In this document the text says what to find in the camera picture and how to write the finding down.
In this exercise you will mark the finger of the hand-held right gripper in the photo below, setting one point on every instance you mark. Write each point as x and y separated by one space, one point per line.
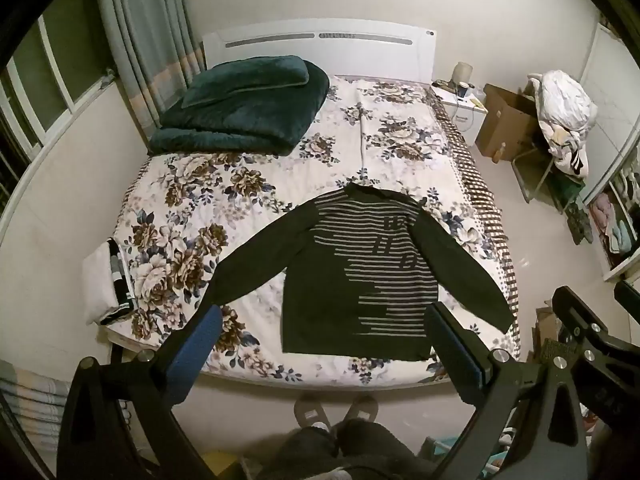
629 294
575 310

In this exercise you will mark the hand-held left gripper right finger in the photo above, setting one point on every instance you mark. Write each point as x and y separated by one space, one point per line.
457 355

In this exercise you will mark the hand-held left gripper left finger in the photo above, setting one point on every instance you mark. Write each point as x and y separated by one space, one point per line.
196 355

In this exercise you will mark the dark striped sweater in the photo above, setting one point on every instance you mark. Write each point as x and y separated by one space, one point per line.
320 310

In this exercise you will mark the pile of white clothes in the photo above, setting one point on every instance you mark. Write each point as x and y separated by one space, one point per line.
567 110

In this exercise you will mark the small cardboard box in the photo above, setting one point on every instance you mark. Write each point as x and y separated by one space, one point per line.
546 330

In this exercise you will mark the white open shelf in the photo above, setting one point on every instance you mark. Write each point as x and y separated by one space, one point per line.
615 220

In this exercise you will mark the black and white folded garment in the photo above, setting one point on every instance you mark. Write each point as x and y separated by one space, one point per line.
120 280

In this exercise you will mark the grey slipper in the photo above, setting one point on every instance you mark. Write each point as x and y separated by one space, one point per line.
361 410
311 412

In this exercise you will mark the white folded cloth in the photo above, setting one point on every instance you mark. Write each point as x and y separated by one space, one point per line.
97 285

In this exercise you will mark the person's left leg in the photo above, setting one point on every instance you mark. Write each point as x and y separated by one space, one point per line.
300 452

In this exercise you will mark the striped cloth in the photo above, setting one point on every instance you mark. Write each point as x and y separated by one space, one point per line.
35 400

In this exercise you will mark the small brown bottle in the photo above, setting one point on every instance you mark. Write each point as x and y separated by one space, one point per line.
498 154

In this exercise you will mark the bed with floral sheet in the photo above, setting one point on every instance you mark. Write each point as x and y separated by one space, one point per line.
250 170

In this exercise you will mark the large cardboard box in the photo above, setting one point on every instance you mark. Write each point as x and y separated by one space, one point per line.
505 125

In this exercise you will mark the white nightstand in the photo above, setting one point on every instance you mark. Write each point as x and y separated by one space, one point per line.
462 117

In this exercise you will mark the folded dark green blanket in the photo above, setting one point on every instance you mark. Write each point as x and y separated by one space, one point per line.
250 120

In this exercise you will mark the dark cup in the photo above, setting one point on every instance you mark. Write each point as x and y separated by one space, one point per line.
463 90

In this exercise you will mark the cream table lamp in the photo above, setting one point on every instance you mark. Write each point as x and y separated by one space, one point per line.
462 74

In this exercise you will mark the dark green pillow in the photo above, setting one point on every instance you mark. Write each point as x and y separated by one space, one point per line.
240 80

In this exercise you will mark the grey green curtain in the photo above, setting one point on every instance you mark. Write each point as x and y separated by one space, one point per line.
150 35

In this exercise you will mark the white headboard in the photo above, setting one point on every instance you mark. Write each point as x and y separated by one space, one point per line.
320 50

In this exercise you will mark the metal frame chair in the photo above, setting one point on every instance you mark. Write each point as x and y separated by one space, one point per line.
540 170

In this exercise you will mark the window with white frame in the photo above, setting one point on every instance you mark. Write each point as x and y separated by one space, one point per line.
45 80

